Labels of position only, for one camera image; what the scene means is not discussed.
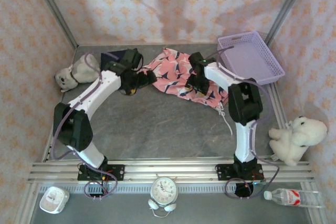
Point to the navy blue garment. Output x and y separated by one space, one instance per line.
113 57

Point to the pink patterned garment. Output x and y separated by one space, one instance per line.
173 64

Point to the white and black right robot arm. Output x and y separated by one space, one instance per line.
244 134

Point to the grey plush toy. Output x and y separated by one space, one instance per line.
78 69

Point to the purple plastic basket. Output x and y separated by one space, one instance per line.
249 56

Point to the silver alarm clock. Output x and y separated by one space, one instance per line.
164 190

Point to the white plush toy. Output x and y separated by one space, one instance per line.
302 134

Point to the white square clock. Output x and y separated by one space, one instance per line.
53 200

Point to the clear plastic water bottle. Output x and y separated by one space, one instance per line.
288 197

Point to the aluminium table edge rail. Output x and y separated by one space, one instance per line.
47 150
279 103

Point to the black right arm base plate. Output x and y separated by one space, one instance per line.
223 171

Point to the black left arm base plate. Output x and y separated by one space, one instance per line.
118 172

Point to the aluminium mounting rail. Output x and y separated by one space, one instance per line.
170 170

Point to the aluminium frame post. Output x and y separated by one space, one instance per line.
288 6
52 9

